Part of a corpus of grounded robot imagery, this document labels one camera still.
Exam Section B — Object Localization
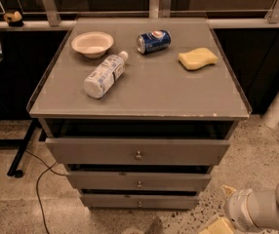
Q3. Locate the blue soda can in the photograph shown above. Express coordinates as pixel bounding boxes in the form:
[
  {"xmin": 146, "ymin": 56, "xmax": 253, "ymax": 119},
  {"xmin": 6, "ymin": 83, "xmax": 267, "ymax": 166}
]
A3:
[{"xmin": 137, "ymin": 30, "xmax": 171, "ymax": 55}]

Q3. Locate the black desk leg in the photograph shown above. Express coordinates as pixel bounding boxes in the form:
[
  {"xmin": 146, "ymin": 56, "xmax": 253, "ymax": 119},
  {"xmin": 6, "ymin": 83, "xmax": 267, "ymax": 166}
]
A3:
[{"xmin": 7, "ymin": 119, "xmax": 38, "ymax": 178}]

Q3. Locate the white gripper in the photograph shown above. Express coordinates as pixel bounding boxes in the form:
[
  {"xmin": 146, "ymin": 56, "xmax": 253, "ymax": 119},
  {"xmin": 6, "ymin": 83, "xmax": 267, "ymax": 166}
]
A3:
[{"xmin": 198, "ymin": 185, "xmax": 259, "ymax": 234}]

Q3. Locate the clear plastic water bottle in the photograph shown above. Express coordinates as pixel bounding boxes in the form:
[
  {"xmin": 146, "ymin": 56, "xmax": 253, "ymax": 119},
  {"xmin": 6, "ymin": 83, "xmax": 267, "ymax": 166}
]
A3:
[{"xmin": 84, "ymin": 51, "xmax": 129, "ymax": 98}]

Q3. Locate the grey bottom drawer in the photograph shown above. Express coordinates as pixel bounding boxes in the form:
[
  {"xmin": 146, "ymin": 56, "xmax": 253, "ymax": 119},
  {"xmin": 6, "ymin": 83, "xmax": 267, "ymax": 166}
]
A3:
[{"xmin": 80, "ymin": 194, "xmax": 199, "ymax": 210}]

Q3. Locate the metal window rail frame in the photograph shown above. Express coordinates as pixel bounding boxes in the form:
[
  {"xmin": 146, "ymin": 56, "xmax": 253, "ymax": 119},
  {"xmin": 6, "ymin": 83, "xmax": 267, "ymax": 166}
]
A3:
[{"xmin": 0, "ymin": 0, "xmax": 279, "ymax": 28}]

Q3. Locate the yellow sponge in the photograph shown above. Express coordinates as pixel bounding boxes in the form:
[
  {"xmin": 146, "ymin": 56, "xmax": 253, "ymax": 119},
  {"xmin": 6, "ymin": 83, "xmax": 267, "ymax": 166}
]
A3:
[{"xmin": 178, "ymin": 48, "xmax": 218, "ymax": 71}]

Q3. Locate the white paper bowl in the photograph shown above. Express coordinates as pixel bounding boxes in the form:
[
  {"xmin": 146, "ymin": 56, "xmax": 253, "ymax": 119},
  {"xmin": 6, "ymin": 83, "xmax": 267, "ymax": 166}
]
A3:
[{"xmin": 71, "ymin": 31, "xmax": 114, "ymax": 59}]

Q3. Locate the black floor cable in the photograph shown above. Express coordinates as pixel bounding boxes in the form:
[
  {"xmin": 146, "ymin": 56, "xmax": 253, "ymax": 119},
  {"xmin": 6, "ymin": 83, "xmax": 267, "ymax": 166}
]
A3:
[{"xmin": 0, "ymin": 130, "xmax": 67, "ymax": 234}]

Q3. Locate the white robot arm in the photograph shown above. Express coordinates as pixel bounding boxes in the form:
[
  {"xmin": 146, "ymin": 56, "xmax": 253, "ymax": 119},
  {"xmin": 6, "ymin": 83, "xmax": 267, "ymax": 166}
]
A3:
[{"xmin": 197, "ymin": 183, "xmax": 279, "ymax": 234}]

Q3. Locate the grey drawer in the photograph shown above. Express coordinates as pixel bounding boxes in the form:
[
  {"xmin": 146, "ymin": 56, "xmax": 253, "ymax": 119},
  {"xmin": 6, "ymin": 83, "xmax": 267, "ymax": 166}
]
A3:
[
  {"xmin": 45, "ymin": 137, "xmax": 230, "ymax": 165},
  {"xmin": 80, "ymin": 194, "xmax": 199, "ymax": 210},
  {"xmin": 67, "ymin": 172, "xmax": 211, "ymax": 191}
]

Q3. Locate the small yellow black object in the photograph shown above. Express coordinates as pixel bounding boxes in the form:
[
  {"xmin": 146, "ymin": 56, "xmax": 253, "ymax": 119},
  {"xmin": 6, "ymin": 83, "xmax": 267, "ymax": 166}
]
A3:
[{"xmin": 3, "ymin": 10, "xmax": 23, "ymax": 26}]

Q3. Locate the grey top drawer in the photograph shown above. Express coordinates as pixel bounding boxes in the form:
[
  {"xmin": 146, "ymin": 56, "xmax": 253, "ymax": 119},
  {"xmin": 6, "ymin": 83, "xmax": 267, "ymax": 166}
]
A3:
[{"xmin": 45, "ymin": 137, "xmax": 230, "ymax": 165}]

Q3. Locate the grey drawer cabinet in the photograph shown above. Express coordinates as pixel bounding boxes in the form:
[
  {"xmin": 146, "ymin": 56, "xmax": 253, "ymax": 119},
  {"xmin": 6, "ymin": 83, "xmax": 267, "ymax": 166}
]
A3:
[{"xmin": 26, "ymin": 16, "xmax": 253, "ymax": 211}]

